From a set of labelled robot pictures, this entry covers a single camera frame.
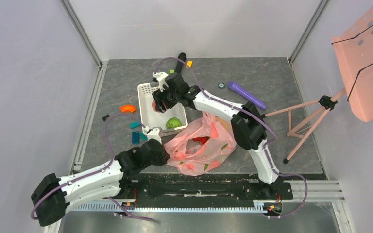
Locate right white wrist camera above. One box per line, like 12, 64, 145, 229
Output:
153, 72, 169, 92

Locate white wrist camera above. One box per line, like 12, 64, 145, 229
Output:
153, 72, 169, 92
143, 126, 162, 144

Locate orange curved piece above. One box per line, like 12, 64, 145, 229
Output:
120, 104, 137, 114

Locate teal long block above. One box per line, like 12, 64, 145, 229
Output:
130, 121, 143, 129

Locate pink plastic bag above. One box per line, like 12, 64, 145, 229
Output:
164, 112, 237, 176

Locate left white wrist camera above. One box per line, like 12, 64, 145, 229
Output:
143, 126, 162, 144

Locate blue block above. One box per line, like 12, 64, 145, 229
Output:
132, 131, 140, 145

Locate pink fake peach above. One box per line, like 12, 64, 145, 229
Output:
152, 100, 159, 112

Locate green fake fruit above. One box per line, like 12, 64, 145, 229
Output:
166, 117, 183, 129

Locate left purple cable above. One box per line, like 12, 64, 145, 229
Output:
30, 113, 156, 222

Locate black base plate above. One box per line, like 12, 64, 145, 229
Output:
114, 173, 293, 207

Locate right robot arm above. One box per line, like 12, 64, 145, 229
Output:
152, 72, 284, 198

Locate red fake fruit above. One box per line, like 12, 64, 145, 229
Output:
192, 136, 210, 145

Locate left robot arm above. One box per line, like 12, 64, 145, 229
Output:
31, 139, 170, 227

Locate white cable duct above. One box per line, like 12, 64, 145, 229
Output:
73, 200, 280, 214

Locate white plastic basket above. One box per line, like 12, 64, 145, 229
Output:
137, 82, 189, 132

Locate small black piece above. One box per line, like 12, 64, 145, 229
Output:
101, 114, 110, 121

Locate teal small block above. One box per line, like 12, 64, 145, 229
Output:
140, 133, 148, 141

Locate black cylinder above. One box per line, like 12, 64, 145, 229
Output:
174, 52, 187, 74

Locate purple toy bat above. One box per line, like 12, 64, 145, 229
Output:
227, 81, 267, 110

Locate pink music stand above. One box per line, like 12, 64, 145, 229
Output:
264, 6, 373, 164

